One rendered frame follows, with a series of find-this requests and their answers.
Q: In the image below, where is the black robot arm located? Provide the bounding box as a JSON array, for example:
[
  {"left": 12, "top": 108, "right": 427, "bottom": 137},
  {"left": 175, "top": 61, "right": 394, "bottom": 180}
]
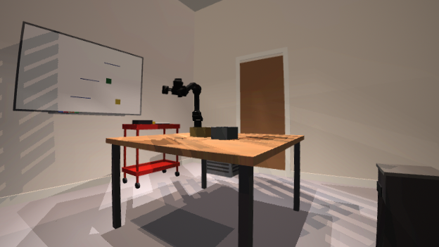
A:
[{"left": 173, "top": 78, "right": 203, "bottom": 127}]

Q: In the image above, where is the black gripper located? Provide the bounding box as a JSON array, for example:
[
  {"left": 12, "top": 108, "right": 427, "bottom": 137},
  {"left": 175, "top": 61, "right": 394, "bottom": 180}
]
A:
[{"left": 162, "top": 85, "right": 187, "bottom": 96}]

